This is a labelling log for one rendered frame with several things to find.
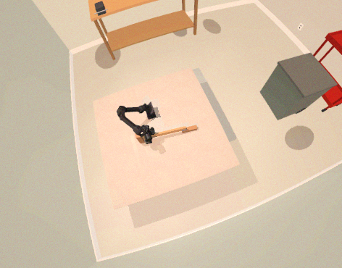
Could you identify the long wooden rail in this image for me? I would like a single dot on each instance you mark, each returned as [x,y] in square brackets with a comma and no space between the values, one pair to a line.
[168,132]

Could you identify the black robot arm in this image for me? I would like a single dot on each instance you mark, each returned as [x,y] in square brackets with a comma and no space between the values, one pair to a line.
[136,128]

